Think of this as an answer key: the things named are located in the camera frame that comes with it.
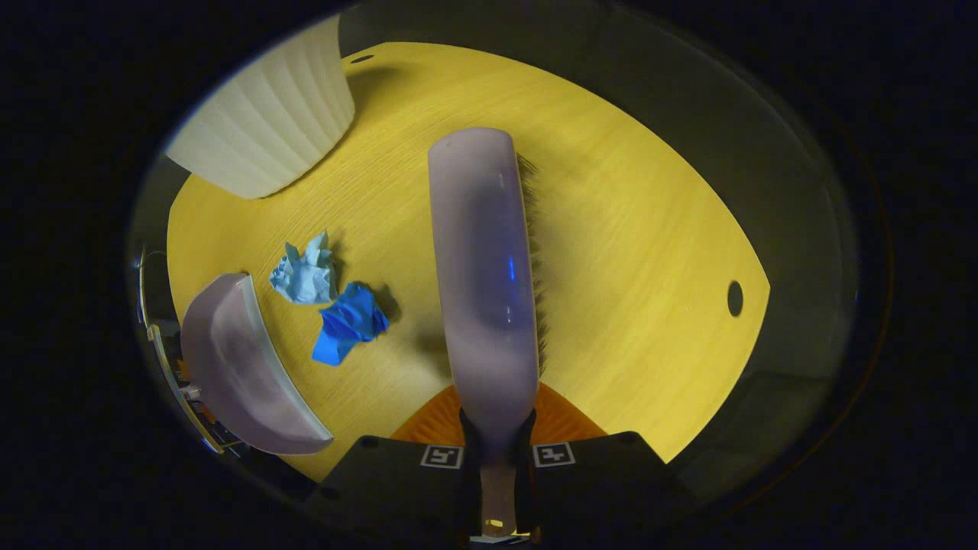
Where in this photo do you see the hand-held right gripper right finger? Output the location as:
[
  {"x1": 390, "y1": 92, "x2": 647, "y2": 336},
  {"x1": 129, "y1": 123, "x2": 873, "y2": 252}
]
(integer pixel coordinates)
[{"x1": 517, "y1": 381, "x2": 675, "y2": 545}]

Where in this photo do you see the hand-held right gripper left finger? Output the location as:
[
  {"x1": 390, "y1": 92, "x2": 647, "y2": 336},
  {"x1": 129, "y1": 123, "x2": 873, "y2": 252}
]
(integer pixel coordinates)
[{"x1": 319, "y1": 383, "x2": 484, "y2": 545}]

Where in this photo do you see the pale purple small broom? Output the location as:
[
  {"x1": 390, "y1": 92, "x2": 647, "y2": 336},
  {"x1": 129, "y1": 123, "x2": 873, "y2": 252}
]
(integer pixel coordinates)
[{"x1": 426, "y1": 127, "x2": 552, "y2": 537}]

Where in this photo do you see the dark blue paper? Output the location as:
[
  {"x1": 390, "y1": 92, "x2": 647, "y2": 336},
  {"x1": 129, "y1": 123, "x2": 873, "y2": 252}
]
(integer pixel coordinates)
[{"x1": 311, "y1": 282, "x2": 391, "y2": 367}]

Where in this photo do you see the pale purple dustpan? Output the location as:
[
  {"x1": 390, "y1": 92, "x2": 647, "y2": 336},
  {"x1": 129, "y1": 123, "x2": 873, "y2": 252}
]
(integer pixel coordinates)
[{"x1": 180, "y1": 272, "x2": 335, "y2": 456}]

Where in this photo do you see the light blue paper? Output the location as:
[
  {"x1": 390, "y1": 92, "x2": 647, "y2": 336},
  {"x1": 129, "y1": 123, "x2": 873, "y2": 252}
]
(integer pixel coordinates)
[{"x1": 268, "y1": 231, "x2": 339, "y2": 306}]

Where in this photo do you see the white ribbed garbage bin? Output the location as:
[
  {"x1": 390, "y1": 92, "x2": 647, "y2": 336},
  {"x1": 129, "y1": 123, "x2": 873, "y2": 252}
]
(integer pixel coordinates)
[{"x1": 166, "y1": 14, "x2": 357, "y2": 200}]

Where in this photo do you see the wooden desktop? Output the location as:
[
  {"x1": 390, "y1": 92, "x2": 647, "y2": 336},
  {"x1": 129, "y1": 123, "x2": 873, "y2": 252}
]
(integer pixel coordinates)
[{"x1": 166, "y1": 41, "x2": 772, "y2": 483}]

